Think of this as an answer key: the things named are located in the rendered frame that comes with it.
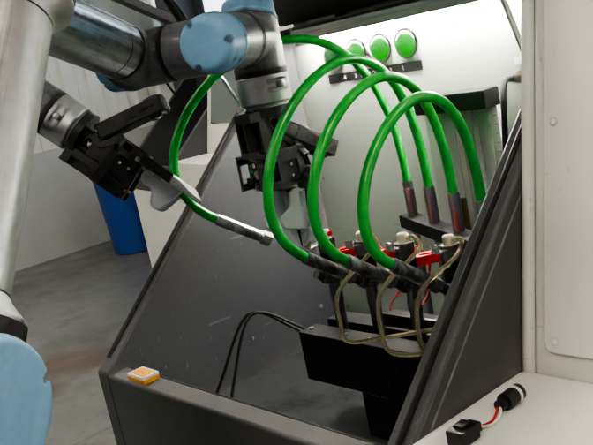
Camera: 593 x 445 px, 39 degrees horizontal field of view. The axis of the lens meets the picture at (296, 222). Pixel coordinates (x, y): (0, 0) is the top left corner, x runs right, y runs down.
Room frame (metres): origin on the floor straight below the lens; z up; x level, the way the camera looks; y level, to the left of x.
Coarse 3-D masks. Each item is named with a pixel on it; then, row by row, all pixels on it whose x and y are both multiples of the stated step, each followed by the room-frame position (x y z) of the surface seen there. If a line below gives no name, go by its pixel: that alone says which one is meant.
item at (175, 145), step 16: (336, 48) 1.34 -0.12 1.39; (352, 64) 1.35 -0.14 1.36; (208, 80) 1.28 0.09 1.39; (192, 96) 1.27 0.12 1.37; (384, 96) 1.36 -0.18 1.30; (384, 112) 1.36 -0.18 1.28; (176, 128) 1.26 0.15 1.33; (176, 144) 1.26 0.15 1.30; (400, 144) 1.36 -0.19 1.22; (176, 160) 1.26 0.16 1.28; (400, 160) 1.36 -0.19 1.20; (176, 176) 1.26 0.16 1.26; (192, 208) 1.26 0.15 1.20
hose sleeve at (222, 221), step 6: (222, 216) 1.27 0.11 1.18; (216, 222) 1.27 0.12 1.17; (222, 222) 1.27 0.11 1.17; (228, 222) 1.27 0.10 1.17; (234, 222) 1.27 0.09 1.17; (240, 222) 1.28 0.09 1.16; (228, 228) 1.27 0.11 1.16; (234, 228) 1.27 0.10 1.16; (240, 228) 1.28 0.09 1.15; (246, 228) 1.28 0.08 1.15; (252, 228) 1.28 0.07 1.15; (240, 234) 1.28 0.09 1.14; (246, 234) 1.28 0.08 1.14; (252, 234) 1.28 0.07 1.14; (258, 234) 1.28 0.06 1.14; (258, 240) 1.29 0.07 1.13
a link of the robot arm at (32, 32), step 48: (0, 0) 0.68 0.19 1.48; (48, 0) 0.71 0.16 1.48; (0, 48) 0.66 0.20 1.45; (48, 48) 0.71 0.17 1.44; (0, 96) 0.64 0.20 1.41; (0, 144) 0.63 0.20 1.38; (0, 192) 0.61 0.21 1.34; (0, 240) 0.60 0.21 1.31; (0, 288) 0.59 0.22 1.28; (0, 336) 0.54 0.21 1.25; (0, 384) 0.53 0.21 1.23; (48, 384) 0.57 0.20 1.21; (0, 432) 0.52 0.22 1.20; (48, 432) 0.56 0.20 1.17
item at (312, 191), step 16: (368, 80) 1.10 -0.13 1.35; (384, 80) 1.12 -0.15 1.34; (400, 80) 1.14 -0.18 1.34; (352, 96) 1.08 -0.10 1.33; (336, 112) 1.06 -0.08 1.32; (432, 112) 1.17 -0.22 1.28; (432, 128) 1.18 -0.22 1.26; (320, 144) 1.04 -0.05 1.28; (320, 160) 1.03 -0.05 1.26; (448, 160) 1.18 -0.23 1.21; (448, 176) 1.19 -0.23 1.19; (448, 192) 1.19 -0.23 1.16; (320, 224) 1.02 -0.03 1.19; (464, 224) 1.19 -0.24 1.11; (320, 240) 1.02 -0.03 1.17; (336, 256) 1.03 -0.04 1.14; (352, 256) 1.05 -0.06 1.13; (368, 272) 1.06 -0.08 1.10; (384, 272) 1.08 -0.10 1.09
